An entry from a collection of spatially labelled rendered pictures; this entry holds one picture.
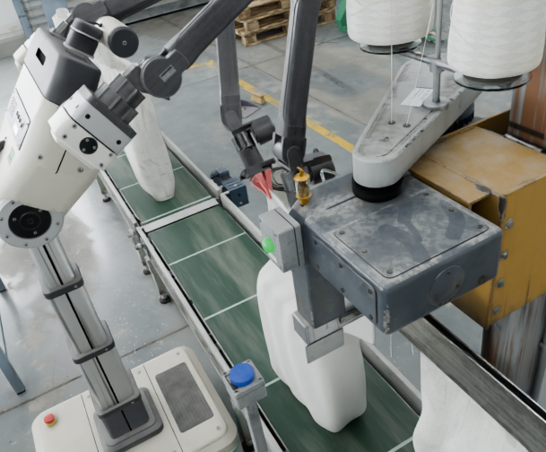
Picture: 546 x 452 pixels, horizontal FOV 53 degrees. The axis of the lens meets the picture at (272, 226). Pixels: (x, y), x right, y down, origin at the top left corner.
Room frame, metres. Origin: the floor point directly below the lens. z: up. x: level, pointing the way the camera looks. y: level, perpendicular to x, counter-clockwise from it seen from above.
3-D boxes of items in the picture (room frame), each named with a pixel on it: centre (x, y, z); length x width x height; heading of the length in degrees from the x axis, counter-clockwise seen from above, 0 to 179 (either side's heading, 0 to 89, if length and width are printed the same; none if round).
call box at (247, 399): (0.87, 0.13, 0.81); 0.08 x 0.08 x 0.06; 23
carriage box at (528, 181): (0.90, -0.49, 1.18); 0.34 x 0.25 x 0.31; 113
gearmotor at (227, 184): (2.63, 0.23, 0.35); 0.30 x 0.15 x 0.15; 23
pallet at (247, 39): (6.86, -0.45, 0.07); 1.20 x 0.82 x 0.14; 111
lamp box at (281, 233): (0.79, -0.01, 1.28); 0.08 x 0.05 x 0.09; 23
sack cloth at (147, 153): (2.73, 0.61, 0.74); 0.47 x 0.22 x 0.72; 21
